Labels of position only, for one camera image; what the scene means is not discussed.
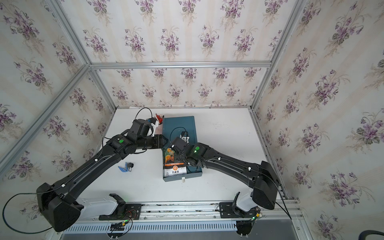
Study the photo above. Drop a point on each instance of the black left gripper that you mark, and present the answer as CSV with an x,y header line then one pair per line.
x,y
159,142

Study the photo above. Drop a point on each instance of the orange marigold seed bag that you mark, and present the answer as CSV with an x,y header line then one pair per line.
x,y
173,166

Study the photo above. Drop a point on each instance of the teal top drawer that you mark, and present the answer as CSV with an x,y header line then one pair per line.
x,y
192,172

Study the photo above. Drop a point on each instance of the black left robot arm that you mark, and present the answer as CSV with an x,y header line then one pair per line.
x,y
58,202

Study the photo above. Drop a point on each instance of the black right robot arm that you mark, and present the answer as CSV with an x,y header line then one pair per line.
x,y
261,178

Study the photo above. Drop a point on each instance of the teal three-drawer cabinet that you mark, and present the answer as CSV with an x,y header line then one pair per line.
x,y
172,128

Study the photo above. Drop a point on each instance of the pink pen cup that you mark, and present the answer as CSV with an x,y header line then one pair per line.
x,y
159,130

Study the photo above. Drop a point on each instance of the blue stapler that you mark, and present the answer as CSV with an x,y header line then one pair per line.
x,y
127,168

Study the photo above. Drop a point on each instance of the white vented strip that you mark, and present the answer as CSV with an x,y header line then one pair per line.
x,y
154,227

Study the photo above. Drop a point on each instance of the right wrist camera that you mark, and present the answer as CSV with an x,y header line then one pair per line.
x,y
185,136

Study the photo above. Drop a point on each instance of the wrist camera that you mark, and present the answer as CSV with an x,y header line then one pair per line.
x,y
154,124
185,136

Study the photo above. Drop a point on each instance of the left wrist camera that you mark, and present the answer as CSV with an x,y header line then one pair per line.
x,y
154,124

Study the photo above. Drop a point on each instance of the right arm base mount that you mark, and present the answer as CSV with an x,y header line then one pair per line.
x,y
242,207

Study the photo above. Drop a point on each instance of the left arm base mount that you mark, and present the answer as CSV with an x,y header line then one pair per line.
x,y
123,210

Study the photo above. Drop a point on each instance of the aluminium front rail frame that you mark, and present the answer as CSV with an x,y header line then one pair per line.
x,y
286,220

